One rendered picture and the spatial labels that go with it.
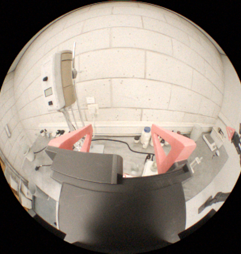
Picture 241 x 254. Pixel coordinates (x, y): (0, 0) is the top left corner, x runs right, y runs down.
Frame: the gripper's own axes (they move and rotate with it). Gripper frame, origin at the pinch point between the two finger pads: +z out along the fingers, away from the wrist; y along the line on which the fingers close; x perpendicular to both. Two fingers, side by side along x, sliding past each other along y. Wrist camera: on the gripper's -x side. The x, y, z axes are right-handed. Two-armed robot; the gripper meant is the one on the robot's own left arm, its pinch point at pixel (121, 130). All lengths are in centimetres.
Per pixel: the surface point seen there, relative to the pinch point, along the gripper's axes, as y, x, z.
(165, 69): -31, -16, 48
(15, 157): 225, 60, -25
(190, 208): -42, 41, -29
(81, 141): 21.4, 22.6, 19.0
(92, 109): 21, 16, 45
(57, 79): 19.1, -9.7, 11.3
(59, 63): 19.1, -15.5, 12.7
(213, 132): -121, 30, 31
